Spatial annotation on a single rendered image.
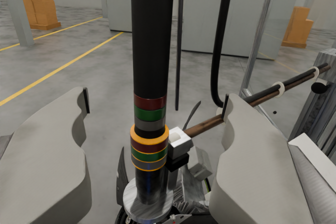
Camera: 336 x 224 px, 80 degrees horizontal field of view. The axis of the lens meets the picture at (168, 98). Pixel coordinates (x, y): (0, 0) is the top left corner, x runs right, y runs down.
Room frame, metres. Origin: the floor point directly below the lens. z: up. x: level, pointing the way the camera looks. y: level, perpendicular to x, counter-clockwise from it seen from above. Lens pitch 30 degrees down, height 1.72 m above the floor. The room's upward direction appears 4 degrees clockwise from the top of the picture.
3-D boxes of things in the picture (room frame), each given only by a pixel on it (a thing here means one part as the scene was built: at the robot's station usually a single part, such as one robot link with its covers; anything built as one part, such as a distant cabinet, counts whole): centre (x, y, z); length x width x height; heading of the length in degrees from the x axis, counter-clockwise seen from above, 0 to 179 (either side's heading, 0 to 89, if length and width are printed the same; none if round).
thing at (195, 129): (0.37, -0.22, 1.54); 0.54 x 0.01 x 0.01; 129
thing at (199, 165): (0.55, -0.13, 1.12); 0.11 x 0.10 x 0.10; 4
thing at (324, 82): (0.55, -0.44, 1.48); 0.05 x 0.04 x 0.05; 129
